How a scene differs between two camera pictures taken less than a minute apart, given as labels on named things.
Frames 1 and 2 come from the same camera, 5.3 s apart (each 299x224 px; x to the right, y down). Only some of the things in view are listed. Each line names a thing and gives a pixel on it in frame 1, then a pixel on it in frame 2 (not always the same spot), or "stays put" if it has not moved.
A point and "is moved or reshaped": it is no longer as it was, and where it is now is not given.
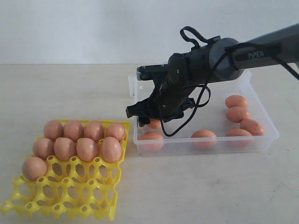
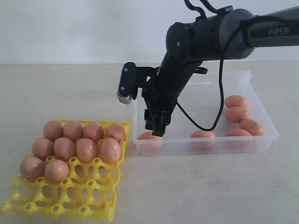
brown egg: (42, 148) stays put
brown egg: (87, 149) stays put
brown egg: (155, 123) is moved or reshaped
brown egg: (64, 149) stays put
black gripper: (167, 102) → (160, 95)
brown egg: (111, 150) stays put
